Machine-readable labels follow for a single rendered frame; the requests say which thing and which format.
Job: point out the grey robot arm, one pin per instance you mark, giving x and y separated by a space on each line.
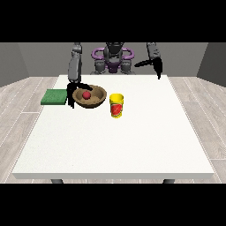
153 51
74 67

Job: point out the green square pad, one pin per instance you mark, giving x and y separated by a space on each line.
54 97

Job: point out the yellow cup with melon print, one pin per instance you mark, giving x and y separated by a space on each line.
116 106

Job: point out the dark table leg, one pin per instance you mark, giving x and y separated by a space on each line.
57 181
169 181

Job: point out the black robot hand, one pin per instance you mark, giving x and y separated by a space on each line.
70 93
156 64

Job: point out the small red ball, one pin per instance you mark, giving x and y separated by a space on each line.
86 94

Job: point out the grey robot trunk purple rings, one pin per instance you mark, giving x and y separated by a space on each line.
113 60

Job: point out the brown wooden bowl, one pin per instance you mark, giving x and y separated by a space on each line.
91 99

